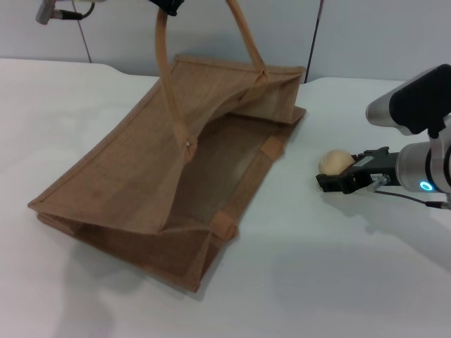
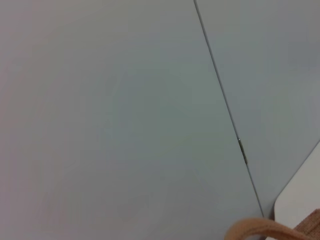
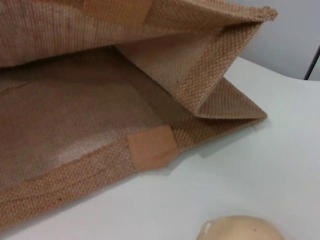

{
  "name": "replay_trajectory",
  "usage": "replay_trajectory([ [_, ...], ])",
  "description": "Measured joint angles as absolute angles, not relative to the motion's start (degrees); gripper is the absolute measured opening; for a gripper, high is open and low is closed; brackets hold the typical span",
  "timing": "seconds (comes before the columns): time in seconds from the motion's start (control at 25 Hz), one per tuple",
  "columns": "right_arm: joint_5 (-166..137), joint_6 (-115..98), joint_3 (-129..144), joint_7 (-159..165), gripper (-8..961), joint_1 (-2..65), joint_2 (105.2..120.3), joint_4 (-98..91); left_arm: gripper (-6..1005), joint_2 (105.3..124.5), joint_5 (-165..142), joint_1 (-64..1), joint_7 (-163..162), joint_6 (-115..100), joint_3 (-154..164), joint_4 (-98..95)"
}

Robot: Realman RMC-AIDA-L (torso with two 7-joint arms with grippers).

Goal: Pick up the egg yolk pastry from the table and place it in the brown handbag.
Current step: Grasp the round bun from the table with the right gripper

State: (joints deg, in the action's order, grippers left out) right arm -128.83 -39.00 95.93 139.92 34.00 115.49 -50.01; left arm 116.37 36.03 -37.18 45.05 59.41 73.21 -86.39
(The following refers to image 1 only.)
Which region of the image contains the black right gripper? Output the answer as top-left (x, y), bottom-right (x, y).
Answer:
top-left (316, 147), bottom-right (401, 194)

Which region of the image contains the round egg yolk pastry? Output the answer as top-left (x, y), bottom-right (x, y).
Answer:
top-left (318, 149), bottom-right (355, 175)

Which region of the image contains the brown jute handbag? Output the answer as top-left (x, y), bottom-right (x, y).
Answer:
top-left (27, 0), bottom-right (307, 294)

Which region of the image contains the thin right arm cable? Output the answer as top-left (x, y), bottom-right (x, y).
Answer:
top-left (373, 189), bottom-right (451, 209)

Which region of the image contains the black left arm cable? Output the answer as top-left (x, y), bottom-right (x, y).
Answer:
top-left (54, 1), bottom-right (97, 20)

